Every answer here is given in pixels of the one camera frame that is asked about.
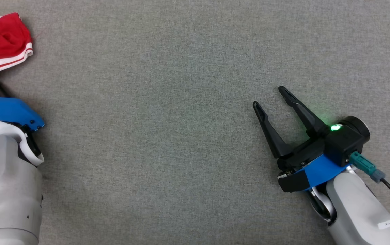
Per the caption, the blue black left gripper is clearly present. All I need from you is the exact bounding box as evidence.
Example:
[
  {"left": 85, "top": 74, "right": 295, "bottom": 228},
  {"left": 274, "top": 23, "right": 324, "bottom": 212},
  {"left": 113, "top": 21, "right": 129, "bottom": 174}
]
[{"left": 0, "top": 97, "right": 45, "bottom": 132}]

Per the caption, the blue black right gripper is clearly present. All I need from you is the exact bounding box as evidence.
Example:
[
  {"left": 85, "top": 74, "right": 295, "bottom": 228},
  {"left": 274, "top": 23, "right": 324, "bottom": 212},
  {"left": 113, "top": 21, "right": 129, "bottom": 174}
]
[{"left": 253, "top": 86, "right": 350, "bottom": 193}]

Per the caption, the red basketball jersey white trim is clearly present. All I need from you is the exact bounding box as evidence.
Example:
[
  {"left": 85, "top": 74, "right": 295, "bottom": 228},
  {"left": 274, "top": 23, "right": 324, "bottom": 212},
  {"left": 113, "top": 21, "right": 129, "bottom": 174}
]
[{"left": 0, "top": 13, "right": 34, "bottom": 104}]

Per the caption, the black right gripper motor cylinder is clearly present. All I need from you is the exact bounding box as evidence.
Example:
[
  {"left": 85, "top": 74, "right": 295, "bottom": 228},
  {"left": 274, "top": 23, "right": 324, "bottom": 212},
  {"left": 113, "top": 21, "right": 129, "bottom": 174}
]
[{"left": 338, "top": 116, "right": 371, "bottom": 142}]

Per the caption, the black right cable teal connector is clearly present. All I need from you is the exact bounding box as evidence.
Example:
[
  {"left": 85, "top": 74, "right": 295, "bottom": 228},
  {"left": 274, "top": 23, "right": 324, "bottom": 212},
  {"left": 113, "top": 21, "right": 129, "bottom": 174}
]
[{"left": 349, "top": 151, "right": 390, "bottom": 239}]

